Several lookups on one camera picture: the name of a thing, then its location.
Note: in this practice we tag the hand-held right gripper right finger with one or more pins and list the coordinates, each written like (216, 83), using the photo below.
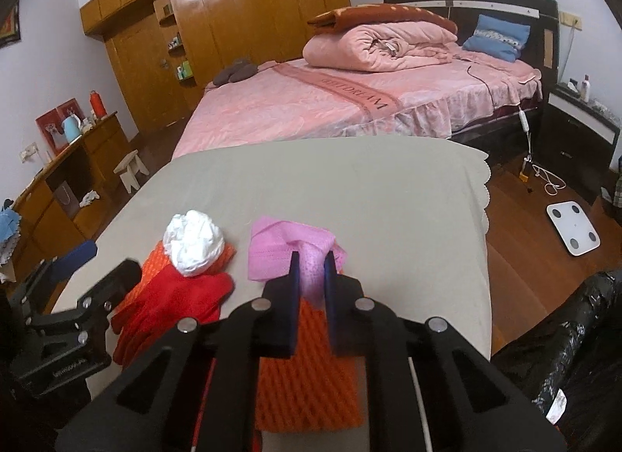
(331, 286)

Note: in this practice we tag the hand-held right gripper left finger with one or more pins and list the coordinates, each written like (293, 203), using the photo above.
(291, 286)

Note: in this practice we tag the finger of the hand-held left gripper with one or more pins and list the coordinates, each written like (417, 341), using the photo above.
(75, 257)
(111, 284)

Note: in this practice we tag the pink face mask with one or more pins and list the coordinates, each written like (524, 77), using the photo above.
(272, 252)

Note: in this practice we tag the red glove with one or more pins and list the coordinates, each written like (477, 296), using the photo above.
(160, 306)

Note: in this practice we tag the large white paper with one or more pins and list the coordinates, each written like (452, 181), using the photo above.
(194, 243)

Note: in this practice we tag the bin with black plastic liner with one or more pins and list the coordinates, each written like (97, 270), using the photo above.
(583, 335)

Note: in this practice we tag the wooden desk cabinet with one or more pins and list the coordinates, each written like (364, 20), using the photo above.
(48, 218)

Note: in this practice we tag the small wooden stool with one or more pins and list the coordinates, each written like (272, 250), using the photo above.
(131, 167)

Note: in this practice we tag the beige cloth-covered table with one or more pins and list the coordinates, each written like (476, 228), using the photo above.
(340, 179)

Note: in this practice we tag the light blue kettle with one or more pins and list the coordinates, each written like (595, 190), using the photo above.
(72, 130)

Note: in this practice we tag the red gift box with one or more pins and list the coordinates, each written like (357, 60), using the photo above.
(48, 128)

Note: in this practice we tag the red thermos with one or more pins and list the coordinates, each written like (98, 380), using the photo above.
(98, 104)

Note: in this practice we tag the bed with pink sheet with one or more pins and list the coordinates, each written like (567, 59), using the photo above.
(291, 107)

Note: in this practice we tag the brown plush pillow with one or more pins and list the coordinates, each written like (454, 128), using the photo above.
(233, 72)

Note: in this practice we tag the yellow power strip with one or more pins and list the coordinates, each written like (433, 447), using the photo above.
(525, 170)

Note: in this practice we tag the small shelf bottles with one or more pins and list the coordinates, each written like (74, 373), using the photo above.
(175, 42)

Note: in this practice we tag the folded pink quilt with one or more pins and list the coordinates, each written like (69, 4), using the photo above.
(359, 48)

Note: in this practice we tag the white bathroom scale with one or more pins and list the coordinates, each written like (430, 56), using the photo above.
(573, 228)

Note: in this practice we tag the small shelf box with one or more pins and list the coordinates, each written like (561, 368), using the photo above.
(167, 5)

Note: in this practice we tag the wooden wardrobe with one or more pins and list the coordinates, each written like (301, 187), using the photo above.
(252, 19)

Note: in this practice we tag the folded red-brown blanket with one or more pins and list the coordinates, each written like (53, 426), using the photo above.
(379, 14)

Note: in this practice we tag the pink electric blanket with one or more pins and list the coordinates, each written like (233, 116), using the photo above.
(500, 68)

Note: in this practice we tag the dark nightstand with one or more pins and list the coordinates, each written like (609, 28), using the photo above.
(573, 150)

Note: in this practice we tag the blue pillow with patterned band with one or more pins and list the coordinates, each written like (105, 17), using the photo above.
(495, 38)

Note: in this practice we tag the plaid cloth covered chair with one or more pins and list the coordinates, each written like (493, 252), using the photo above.
(616, 194)

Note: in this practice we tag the white tissue pack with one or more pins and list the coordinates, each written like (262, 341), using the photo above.
(573, 87)

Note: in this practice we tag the white bottle with dark cap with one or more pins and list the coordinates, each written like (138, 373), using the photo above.
(586, 90)

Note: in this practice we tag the framed wall picture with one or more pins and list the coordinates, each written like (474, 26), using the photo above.
(9, 26)

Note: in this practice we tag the beige wall outlet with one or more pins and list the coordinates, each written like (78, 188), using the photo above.
(569, 20)

